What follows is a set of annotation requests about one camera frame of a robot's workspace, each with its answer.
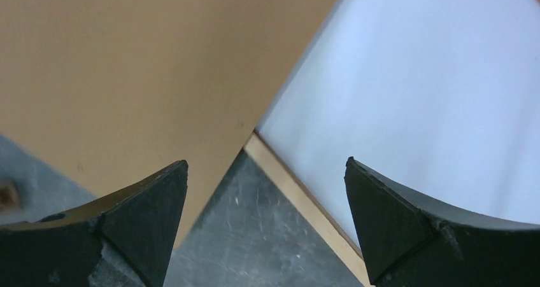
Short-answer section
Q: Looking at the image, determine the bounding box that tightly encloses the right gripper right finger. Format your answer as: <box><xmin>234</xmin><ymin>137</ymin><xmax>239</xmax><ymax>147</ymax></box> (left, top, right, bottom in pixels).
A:
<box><xmin>345</xmin><ymin>158</ymin><xmax>539</xmax><ymax>286</ymax></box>

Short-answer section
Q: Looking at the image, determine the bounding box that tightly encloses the wooden picture frame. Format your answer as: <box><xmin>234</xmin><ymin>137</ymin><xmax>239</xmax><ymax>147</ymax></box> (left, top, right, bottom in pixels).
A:
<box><xmin>243</xmin><ymin>0</ymin><xmax>540</xmax><ymax>287</ymax></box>

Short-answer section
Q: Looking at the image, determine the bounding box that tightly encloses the brown cardboard backing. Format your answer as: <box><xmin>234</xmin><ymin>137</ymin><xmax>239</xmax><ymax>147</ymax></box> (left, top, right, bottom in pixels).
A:
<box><xmin>1</xmin><ymin>0</ymin><xmax>338</xmax><ymax>242</ymax></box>

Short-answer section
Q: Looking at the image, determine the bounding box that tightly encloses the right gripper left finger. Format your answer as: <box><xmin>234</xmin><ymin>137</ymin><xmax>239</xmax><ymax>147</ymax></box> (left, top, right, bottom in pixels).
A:
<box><xmin>1</xmin><ymin>160</ymin><xmax>188</xmax><ymax>286</ymax></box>

